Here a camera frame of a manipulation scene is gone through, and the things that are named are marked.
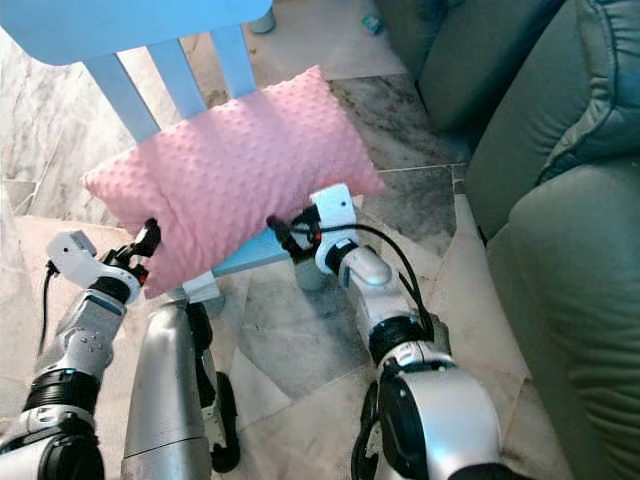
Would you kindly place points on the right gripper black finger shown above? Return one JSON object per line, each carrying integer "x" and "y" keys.
{"x": 283, "y": 235}

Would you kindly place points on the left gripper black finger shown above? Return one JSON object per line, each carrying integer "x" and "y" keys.
{"x": 148, "y": 238}

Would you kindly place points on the dark green leather sofa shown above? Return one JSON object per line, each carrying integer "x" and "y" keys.
{"x": 570, "y": 330}
{"x": 480, "y": 60}

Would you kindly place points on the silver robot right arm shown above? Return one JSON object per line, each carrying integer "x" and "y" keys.
{"x": 370, "y": 280}

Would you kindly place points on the robot left leg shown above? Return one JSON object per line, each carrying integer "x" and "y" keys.
{"x": 160, "y": 390}

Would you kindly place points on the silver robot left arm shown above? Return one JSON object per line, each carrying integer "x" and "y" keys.
{"x": 90, "y": 335}

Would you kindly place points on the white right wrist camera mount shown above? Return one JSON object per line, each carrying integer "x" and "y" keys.
{"x": 335, "y": 210}

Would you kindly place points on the robot leg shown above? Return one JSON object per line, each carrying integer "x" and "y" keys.
{"x": 160, "y": 390}
{"x": 365, "y": 440}

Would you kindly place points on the robot right leg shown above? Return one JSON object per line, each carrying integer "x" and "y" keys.
{"x": 365, "y": 440}

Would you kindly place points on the small teal floor object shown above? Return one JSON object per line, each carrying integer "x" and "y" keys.
{"x": 374, "y": 23}

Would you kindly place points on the pink dotted pillow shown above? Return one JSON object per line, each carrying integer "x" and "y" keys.
{"x": 235, "y": 170}

